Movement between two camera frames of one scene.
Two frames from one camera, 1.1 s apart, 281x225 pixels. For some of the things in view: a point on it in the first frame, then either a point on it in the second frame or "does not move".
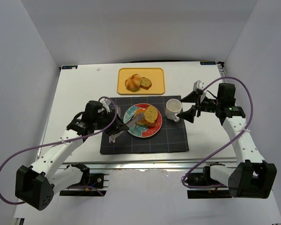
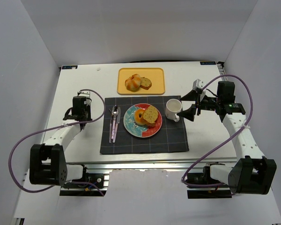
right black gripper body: x=198 y=106 does not move
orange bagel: x=143 y=122 does not move
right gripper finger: x=188 y=115 does not move
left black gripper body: x=114 y=124 to x=77 y=117
